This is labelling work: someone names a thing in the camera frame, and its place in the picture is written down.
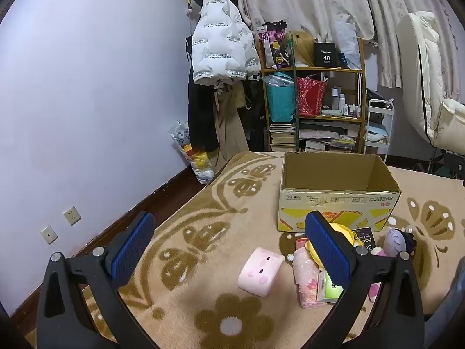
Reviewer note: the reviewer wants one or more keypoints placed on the row of cosmetic bottles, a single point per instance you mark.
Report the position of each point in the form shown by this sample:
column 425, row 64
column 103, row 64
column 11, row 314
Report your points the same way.
column 343, row 107

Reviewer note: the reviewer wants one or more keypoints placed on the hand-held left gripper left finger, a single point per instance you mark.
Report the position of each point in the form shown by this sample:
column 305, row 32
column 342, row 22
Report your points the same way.
column 132, row 251

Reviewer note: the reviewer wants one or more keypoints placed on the white wall socket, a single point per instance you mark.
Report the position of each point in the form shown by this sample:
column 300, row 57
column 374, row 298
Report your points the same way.
column 72, row 216
column 48, row 235

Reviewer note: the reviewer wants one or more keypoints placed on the pink blanket pack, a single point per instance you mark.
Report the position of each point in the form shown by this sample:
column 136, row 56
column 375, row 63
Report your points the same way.
column 307, row 283

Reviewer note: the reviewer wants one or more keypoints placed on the stack of books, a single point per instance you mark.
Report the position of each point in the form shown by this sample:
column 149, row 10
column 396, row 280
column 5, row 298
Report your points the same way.
column 283, row 138

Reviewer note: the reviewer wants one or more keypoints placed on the purple haired plush doll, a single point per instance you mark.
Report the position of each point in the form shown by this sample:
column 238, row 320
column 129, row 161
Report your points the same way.
column 396, row 241

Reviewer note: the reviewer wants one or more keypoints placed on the black gift box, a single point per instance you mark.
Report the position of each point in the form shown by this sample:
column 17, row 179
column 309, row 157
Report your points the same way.
column 327, row 56

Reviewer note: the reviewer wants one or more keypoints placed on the white puffer jacket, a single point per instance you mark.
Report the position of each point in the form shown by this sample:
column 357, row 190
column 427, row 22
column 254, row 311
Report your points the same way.
column 218, row 43

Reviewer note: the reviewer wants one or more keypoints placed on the green white tissue pack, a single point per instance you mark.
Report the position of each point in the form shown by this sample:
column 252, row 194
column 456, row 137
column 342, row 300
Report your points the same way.
column 325, row 291

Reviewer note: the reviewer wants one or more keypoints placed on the red patterned bag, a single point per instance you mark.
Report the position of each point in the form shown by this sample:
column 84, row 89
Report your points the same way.
column 308, row 96

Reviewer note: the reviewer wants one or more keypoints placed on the pink black printed bag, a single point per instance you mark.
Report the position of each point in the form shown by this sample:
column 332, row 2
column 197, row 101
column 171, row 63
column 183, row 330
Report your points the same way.
column 272, row 43

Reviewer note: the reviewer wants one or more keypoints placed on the blonde wig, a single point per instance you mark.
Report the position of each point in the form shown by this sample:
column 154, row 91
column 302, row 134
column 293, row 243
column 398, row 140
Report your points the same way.
column 305, row 49

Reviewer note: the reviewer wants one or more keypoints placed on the black booklet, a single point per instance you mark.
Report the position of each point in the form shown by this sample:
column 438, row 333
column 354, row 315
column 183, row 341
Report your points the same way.
column 365, row 240

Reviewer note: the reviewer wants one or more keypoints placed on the beige trousers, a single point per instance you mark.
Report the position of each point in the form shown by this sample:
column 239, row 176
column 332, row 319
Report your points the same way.
column 229, row 131

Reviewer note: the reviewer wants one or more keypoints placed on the white trolley cart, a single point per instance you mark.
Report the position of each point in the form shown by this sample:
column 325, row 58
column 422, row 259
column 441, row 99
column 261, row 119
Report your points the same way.
column 377, row 141

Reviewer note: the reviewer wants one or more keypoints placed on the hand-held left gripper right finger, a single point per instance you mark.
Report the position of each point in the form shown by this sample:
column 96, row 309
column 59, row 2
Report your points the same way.
column 327, row 251

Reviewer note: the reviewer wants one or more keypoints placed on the white plastic bag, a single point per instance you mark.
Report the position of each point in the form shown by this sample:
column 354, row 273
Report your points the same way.
column 345, row 40

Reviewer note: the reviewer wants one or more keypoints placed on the pink square face plush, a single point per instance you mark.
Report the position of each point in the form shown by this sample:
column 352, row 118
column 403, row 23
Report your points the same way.
column 259, row 272

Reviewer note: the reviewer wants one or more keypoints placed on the wooden shelf rack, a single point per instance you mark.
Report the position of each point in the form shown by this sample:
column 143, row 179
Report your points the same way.
column 312, row 69

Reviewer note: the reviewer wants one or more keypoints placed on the printed cardboard box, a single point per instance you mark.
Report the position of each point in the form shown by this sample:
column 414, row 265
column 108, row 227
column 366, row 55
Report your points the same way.
column 327, row 203

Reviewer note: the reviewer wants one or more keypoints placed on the clear plastic bag of goods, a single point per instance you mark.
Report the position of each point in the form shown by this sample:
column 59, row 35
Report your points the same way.
column 198, row 163

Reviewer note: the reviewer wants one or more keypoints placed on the pile of magazines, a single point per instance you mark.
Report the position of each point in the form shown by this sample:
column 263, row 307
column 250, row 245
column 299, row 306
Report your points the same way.
column 327, row 138

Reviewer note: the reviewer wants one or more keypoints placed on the teal bag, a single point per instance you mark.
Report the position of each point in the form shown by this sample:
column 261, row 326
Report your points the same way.
column 279, row 101

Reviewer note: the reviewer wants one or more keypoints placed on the yellow round plush toy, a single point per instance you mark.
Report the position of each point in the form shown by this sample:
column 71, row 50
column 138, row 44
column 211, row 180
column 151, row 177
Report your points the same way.
column 345, row 232

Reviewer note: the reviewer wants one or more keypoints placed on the black coat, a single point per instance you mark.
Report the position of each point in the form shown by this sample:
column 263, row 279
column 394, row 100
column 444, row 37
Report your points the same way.
column 199, row 116

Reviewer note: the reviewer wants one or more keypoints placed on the black hanging garment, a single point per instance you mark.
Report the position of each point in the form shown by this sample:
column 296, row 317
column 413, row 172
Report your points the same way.
column 256, row 116

